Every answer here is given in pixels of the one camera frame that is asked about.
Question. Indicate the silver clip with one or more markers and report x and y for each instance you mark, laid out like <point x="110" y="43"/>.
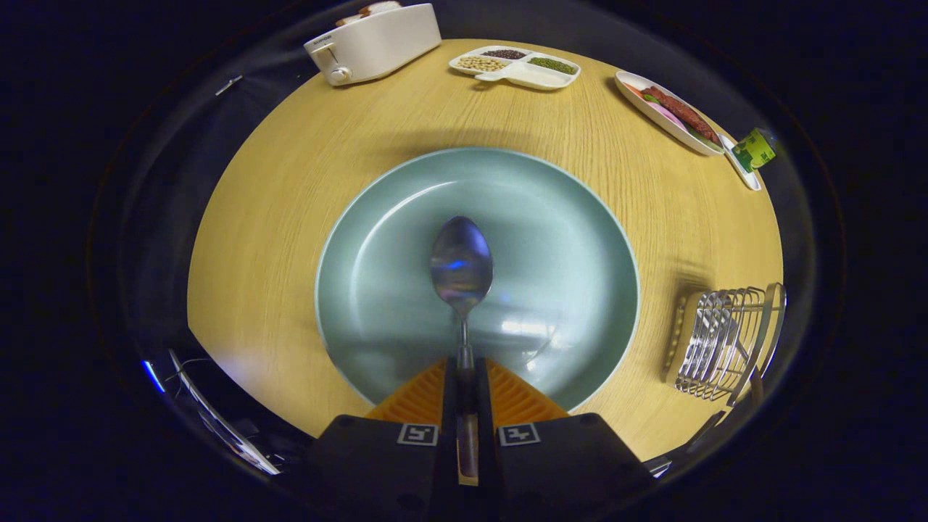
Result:
<point x="228" y="85"/>

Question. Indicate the pink round food slice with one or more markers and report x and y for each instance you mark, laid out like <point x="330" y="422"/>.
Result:
<point x="665" y="116"/>

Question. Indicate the green label drink bottle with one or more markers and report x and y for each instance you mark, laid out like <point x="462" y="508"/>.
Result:
<point x="754" y="148"/>

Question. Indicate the pale green round plate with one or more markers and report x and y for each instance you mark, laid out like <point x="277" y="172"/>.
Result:
<point x="558" y="254"/>

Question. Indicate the white toaster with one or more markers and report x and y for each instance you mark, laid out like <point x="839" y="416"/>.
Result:
<point x="384" y="43"/>

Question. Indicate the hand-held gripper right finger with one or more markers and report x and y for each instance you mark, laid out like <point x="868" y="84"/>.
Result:
<point x="565" y="471"/>

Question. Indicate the white oval plate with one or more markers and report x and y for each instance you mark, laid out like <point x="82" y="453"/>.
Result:
<point x="645" y="112"/>

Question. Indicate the white divided dish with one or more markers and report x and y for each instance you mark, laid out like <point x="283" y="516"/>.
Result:
<point x="536" y="77"/>

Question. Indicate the perforated metal basket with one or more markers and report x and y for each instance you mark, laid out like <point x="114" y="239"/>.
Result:
<point x="718" y="341"/>

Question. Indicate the brown meat pieces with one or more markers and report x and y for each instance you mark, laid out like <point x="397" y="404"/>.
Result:
<point x="681" y="112"/>

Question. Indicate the dark bean pile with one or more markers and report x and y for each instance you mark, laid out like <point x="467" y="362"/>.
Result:
<point x="504" y="54"/>

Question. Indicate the white square coaster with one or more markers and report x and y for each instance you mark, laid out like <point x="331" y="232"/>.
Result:
<point x="747" y="177"/>

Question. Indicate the yellow bean pile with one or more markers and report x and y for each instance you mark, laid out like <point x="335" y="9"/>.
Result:
<point x="482" y="64"/>

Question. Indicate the bread slice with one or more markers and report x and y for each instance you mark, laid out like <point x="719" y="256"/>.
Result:
<point x="349" y="19"/>
<point x="380" y="8"/>

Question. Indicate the orange carrot piece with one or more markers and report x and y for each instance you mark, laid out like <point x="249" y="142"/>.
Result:
<point x="632" y="89"/>

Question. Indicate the green bean pile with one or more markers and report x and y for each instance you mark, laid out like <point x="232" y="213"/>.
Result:
<point x="552" y="65"/>

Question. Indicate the green lettuce leaf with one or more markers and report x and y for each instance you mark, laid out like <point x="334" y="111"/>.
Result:
<point x="701" y="138"/>

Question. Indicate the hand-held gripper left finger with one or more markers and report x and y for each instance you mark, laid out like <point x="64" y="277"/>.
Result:
<point x="377" y="471"/>

